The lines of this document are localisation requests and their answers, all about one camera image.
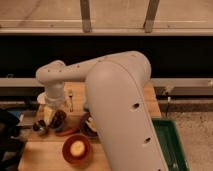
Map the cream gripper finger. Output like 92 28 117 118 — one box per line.
43 106 55 126

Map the purple plate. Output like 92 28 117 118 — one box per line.
80 113 98 137

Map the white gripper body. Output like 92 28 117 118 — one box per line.
45 83 64 108

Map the black object at left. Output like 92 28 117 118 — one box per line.
0 108 24 171

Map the blue bowl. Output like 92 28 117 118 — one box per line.
51 125 64 132

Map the yellow round fruit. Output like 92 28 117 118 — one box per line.
70 141 85 157

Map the small metal cup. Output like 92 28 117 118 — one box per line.
33 120 47 136

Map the red bowl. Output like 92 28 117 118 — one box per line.
62 134 91 165

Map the green plastic tray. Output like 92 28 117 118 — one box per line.
152 118 190 171

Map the silver fork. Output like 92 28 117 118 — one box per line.
68 90 73 112

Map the wooden cutting board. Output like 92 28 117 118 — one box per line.
18 80 162 171

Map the red chili pepper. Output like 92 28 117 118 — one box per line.
55 127 79 137

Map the dark red grape bunch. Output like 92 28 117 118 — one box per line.
50 110 66 129

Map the white paper cup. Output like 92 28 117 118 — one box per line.
37 92 46 104

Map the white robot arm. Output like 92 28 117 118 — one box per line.
36 51 168 171

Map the yellow banana peel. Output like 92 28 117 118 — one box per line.
86 117 97 132

